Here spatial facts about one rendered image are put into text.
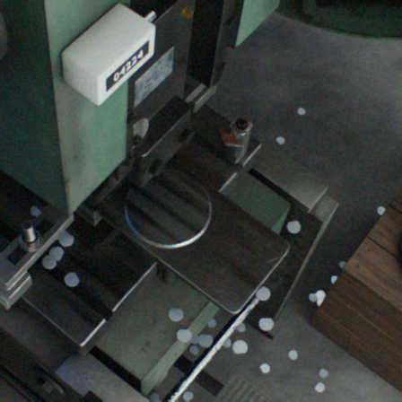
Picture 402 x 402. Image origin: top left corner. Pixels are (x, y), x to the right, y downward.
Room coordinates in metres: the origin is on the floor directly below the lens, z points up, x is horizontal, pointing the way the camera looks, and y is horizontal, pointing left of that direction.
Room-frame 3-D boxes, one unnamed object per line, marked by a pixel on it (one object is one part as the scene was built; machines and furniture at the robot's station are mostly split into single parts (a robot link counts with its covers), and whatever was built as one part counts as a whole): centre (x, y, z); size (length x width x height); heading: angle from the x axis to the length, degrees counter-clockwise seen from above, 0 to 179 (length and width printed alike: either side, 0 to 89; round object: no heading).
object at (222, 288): (0.51, 0.01, 0.72); 0.25 x 0.14 x 0.14; 62
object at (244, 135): (0.69, -0.03, 0.75); 0.03 x 0.03 x 0.10; 62
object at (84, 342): (0.59, 0.16, 0.67); 0.45 x 0.30 x 0.06; 152
